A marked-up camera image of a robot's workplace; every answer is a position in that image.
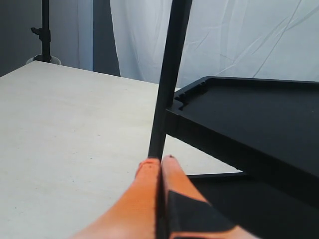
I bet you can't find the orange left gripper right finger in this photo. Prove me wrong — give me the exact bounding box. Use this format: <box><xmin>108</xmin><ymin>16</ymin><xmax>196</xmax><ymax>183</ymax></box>
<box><xmin>161</xmin><ymin>155</ymin><xmax>256</xmax><ymax>239</ymax></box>

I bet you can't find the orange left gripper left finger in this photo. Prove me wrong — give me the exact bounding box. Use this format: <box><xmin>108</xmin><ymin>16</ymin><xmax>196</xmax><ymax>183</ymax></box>
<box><xmin>72</xmin><ymin>158</ymin><xmax>160</xmax><ymax>239</ymax></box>

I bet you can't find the black shelf rack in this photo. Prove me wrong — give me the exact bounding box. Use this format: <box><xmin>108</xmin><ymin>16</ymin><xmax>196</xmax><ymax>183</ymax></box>
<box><xmin>148</xmin><ymin>0</ymin><xmax>319</xmax><ymax>239</ymax></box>

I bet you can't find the white backdrop curtain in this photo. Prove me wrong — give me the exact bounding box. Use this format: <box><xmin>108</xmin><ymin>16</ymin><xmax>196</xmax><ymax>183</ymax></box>
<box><xmin>75</xmin><ymin>0</ymin><xmax>319</xmax><ymax>86</ymax></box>

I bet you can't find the black light stand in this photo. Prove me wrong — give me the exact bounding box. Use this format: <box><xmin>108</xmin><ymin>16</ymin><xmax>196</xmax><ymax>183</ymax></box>
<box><xmin>26</xmin><ymin>0</ymin><xmax>61</xmax><ymax>65</ymax></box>

